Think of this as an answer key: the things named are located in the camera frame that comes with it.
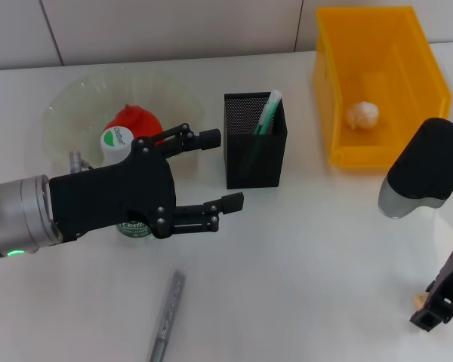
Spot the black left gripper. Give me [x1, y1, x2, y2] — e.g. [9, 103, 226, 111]
[48, 122, 223, 242]

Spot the green white pen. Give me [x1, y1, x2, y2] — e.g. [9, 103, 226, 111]
[241, 89, 282, 176]

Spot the red-orange toy orange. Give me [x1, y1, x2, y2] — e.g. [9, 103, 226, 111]
[104, 104, 165, 146]

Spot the clear water bottle green label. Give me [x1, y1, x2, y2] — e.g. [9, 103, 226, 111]
[100, 126, 154, 239]

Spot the grey marker pen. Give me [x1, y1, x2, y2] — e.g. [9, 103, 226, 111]
[147, 269, 186, 362]

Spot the white paper ball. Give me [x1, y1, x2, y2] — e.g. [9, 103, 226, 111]
[347, 100, 380, 130]

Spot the black mesh pen holder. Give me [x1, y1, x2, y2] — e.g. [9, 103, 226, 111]
[223, 90, 289, 190]

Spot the clear green glass fruit plate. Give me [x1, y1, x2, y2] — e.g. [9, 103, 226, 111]
[41, 66, 207, 178]

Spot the left gripper silver connector stub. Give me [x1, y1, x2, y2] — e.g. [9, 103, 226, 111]
[68, 150, 85, 173]

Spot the yellow plastic bin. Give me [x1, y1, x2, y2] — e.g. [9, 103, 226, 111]
[311, 5, 453, 170]

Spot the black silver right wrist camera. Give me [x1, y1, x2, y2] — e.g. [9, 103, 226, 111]
[377, 117, 453, 219]

